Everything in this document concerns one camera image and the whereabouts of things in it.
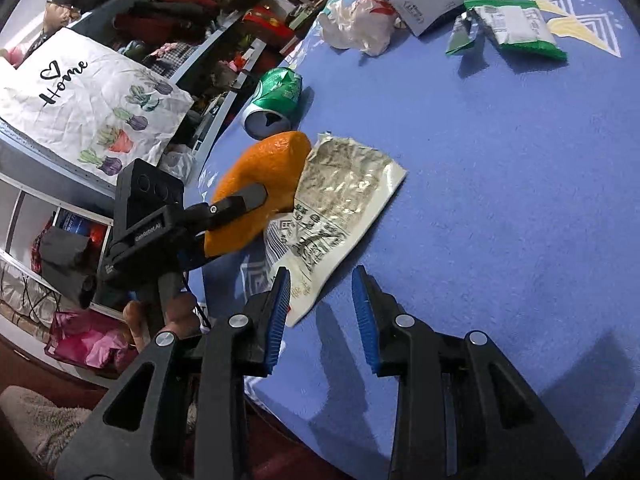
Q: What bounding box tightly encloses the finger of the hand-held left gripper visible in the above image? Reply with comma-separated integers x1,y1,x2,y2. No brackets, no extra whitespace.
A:
202,183,268,233
175,240,208,273

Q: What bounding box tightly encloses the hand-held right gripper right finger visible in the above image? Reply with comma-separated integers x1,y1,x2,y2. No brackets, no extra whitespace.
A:
350,265,586,480

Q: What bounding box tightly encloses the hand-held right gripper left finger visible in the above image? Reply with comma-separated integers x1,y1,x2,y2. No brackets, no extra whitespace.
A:
54,266,292,480

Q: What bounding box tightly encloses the orange fruit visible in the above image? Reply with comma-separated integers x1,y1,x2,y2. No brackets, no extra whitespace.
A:
204,131,312,257

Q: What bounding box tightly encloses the silver foil wrapper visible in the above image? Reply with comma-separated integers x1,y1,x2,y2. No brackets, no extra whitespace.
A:
264,132,408,328

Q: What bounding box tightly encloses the person's left hand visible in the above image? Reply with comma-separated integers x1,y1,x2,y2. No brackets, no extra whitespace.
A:
122,292,203,350

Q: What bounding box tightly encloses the black cloth bag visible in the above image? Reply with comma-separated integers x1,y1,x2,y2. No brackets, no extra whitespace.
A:
39,227,98,308

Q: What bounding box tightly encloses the crushed green can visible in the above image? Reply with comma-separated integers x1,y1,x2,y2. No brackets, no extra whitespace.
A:
242,66,304,141

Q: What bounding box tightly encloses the pink plastic bag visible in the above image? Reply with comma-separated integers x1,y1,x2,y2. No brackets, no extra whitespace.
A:
44,310,138,376

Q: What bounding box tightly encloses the white cube shelf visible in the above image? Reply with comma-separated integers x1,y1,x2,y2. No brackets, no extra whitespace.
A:
0,170,121,391

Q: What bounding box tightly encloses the white Home cactus pillow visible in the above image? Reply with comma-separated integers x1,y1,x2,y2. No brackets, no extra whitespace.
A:
0,27,195,184

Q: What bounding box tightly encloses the grey metal shelf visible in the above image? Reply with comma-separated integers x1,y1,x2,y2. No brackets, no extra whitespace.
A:
0,0,301,211

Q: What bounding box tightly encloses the red box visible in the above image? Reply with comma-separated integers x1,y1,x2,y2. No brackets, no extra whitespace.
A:
242,5,296,46

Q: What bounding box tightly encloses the blue patterned blanket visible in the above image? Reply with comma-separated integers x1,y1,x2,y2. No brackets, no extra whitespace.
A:
197,0,640,480

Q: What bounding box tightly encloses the white plastic bag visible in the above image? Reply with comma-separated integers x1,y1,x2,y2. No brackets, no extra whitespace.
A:
318,0,403,57

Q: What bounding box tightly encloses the beige fluffy cloth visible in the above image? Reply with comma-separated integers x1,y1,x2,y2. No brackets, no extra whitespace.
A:
0,385,101,476

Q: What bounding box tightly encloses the small green snack packet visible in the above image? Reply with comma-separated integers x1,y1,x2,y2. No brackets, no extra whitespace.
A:
446,10,483,56

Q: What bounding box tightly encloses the large green snack packet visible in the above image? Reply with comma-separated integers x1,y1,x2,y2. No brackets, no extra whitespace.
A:
464,0,568,62

